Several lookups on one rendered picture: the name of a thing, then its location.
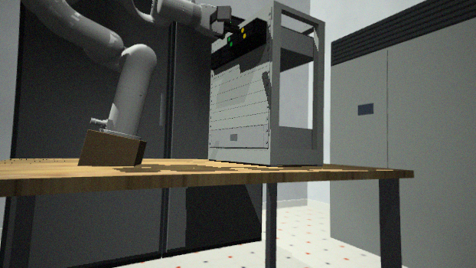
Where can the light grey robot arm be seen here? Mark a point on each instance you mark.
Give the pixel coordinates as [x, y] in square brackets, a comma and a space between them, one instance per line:
[139, 61]

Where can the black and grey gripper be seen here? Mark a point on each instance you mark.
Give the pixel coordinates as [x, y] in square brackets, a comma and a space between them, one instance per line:
[217, 30]

